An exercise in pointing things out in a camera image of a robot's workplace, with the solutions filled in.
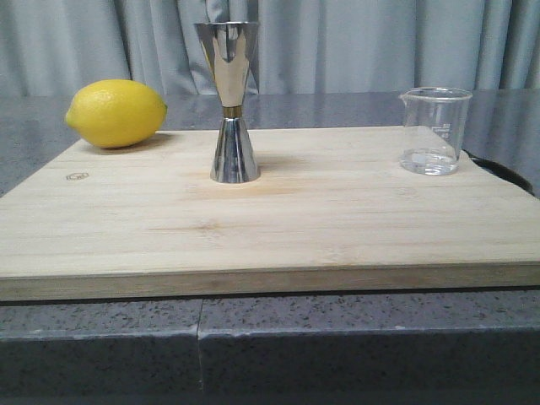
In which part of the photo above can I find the wooden cutting board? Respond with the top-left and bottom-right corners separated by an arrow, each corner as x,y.
1,127 -> 539,301

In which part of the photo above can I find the grey curtain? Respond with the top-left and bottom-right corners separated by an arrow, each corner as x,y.
1,1 -> 539,96

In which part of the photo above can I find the steel double jigger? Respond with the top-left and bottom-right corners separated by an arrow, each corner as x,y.
195,22 -> 260,184

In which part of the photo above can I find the clear glass beaker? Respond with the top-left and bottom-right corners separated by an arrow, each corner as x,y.
399,87 -> 473,176

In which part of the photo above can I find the yellow lemon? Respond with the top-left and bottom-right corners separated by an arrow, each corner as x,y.
65,79 -> 167,149

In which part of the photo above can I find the black cable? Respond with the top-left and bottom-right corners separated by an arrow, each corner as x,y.
463,147 -> 536,196

